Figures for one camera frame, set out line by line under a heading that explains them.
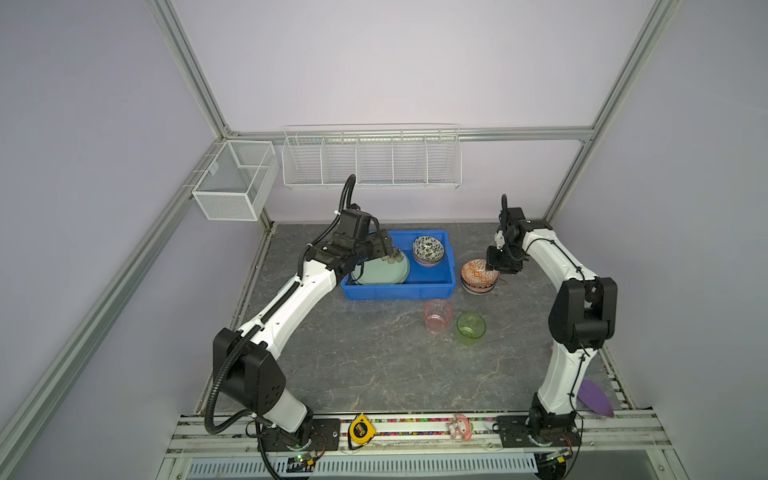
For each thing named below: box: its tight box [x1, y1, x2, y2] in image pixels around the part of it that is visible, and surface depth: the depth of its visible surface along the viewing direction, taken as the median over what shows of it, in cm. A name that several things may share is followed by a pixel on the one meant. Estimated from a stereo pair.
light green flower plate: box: [351, 254, 411, 286], surface depth 102 cm
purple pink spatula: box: [577, 378, 614, 418], surface depth 82 cm
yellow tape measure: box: [348, 413, 377, 450], surface depth 75 cm
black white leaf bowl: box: [413, 235, 445, 263], surface depth 108 cm
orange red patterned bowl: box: [461, 259, 500, 288], surface depth 101 cm
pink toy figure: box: [447, 414, 474, 441], surface depth 74 cm
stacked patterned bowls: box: [461, 276, 499, 295], surface depth 97 cm
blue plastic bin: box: [340, 230, 457, 301], surface depth 101 cm
